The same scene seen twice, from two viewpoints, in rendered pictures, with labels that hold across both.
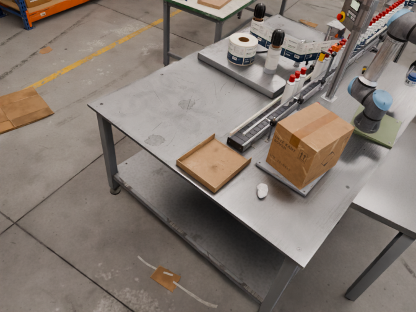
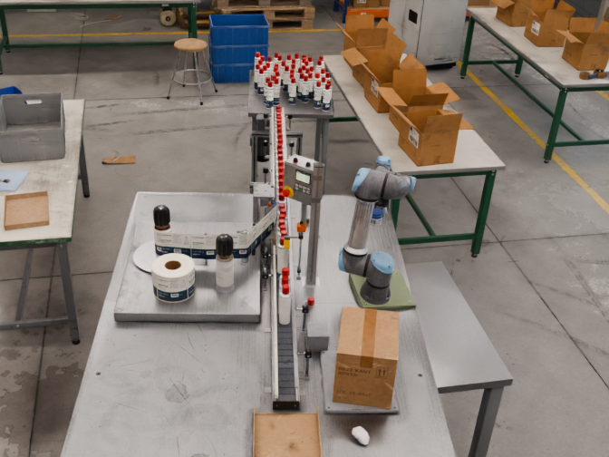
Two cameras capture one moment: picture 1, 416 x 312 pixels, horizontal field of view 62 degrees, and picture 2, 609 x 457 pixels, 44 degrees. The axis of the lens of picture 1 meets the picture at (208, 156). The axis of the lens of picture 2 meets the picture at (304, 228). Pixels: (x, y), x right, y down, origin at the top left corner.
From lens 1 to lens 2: 1.62 m
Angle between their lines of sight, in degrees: 33
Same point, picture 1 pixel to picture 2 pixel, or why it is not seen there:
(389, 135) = (402, 293)
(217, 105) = (212, 371)
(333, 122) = (379, 319)
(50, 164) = not seen: outside the picture
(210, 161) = (280, 442)
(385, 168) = (430, 331)
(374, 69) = (361, 236)
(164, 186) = not seen: outside the picture
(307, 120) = (358, 332)
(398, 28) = (369, 190)
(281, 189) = (372, 421)
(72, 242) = not seen: outside the picture
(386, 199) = (458, 364)
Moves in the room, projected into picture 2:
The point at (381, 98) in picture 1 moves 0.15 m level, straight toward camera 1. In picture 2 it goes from (382, 262) to (391, 281)
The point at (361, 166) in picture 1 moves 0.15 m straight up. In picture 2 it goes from (410, 345) to (415, 319)
